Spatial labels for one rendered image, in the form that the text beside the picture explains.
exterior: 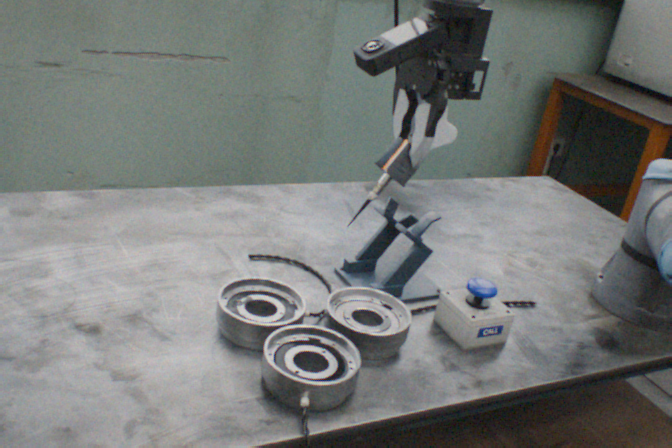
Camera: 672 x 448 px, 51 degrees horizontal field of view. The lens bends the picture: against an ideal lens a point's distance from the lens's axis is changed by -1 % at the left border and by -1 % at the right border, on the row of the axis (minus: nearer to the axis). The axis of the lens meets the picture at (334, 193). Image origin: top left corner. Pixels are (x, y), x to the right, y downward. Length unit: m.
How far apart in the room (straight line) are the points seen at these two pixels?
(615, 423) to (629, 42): 2.06
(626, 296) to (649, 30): 2.08
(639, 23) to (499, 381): 2.40
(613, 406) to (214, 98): 1.60
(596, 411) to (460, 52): 0.73
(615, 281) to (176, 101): 1.65
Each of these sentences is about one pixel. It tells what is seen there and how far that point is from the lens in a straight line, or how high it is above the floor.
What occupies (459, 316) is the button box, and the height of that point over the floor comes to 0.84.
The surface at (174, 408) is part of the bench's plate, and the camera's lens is 0.76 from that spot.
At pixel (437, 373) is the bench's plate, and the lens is 0.87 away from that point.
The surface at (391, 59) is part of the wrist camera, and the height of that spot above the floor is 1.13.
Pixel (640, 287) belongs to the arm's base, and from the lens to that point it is 1.12.
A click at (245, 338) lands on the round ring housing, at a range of 0.83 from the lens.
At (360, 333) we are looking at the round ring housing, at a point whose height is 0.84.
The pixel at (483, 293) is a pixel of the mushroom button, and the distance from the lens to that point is 0.92.
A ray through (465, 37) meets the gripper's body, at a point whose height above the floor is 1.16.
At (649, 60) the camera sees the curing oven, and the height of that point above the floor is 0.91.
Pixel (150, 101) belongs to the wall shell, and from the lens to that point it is 2.39.
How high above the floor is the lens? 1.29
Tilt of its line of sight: 22 degrees down
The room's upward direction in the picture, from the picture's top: 11 degrees clockwise
